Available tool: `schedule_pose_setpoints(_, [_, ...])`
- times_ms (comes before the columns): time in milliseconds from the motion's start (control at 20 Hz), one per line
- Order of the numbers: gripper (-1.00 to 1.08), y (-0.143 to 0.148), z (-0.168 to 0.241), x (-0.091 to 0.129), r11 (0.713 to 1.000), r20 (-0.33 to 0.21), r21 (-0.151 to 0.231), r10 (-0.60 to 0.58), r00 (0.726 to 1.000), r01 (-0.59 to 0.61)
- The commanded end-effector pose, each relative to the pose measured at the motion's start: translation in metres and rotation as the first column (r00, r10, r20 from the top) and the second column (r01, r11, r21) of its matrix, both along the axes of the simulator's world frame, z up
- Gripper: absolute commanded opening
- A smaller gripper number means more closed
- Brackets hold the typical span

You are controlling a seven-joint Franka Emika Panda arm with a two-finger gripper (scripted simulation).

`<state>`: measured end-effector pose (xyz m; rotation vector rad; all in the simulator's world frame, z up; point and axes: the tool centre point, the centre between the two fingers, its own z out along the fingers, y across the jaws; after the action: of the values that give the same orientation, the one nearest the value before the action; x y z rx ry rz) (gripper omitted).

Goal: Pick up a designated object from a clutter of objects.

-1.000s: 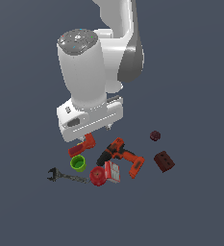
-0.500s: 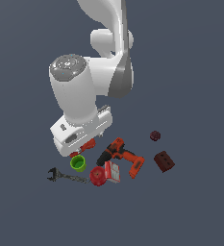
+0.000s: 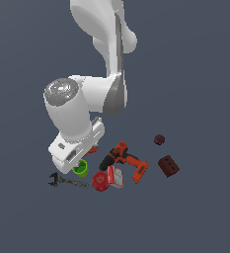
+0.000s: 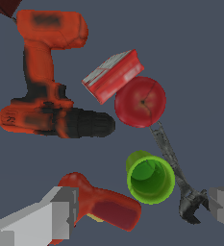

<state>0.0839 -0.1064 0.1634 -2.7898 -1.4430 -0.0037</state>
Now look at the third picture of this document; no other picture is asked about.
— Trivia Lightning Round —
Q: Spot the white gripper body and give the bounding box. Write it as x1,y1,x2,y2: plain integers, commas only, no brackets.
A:
47,116,106,175

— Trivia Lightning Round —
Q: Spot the small orange object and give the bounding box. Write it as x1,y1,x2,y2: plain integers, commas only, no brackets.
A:
85,145,100,156

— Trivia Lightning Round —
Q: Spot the green cup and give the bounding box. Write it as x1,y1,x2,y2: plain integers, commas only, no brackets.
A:
72,159,89,178

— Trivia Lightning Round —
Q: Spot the dark metal wrench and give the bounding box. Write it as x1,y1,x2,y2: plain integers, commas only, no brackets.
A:
47,172,94,190

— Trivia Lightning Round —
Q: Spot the red apple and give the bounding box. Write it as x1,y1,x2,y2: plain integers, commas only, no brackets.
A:
92,171,111,193

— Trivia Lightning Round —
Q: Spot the red and white box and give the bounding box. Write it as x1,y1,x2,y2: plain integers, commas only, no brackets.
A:
107,165,125,190

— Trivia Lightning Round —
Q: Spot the orange and black power drill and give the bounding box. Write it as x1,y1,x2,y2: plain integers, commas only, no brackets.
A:
98,140,150,185

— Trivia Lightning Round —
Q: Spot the dark maroon berry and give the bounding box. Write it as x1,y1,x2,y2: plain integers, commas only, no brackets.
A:
153,133,166,146

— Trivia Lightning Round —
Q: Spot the dark red brick block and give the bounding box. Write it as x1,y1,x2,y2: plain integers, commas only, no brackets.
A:
157,154,181,179

